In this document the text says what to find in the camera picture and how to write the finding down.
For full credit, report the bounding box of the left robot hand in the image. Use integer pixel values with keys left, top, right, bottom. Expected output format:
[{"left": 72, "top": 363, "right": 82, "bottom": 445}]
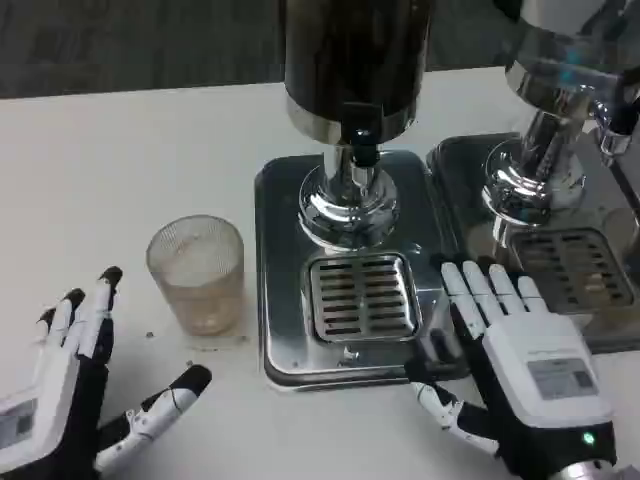
[{"left": 0, "top": 265, "right": 213, "bottom": 480}]

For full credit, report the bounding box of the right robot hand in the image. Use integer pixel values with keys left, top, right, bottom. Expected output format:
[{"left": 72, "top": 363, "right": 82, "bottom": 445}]
[{"left": 403, "top": 257, "right": 619, "bottom": 480}]

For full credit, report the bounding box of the steel drip tray with grid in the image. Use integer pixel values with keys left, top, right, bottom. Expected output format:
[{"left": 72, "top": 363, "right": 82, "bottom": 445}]
[
  {"left": 425, "top": 132, "right": 640, "bottom": 354},
  {"left": 253, "top": 148, "right": 474, "bottom": 392}
]

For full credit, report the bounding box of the clear ribbed glass cup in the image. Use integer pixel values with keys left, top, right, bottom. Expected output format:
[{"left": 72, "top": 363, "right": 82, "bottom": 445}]
[{"left": 145, "top": 214, "right": 246, "bottom": 337}]

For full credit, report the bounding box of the clear drink dispenser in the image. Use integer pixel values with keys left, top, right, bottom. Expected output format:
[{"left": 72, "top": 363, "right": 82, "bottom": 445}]
[{"left": 480, "top": 0, "right": 640, "bottom": 227}]

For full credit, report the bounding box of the dark drink dispenser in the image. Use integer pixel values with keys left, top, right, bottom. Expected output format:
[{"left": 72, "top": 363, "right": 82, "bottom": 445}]
[{"left": 282, "top": 0, "right": 435, "bottom": 251}]

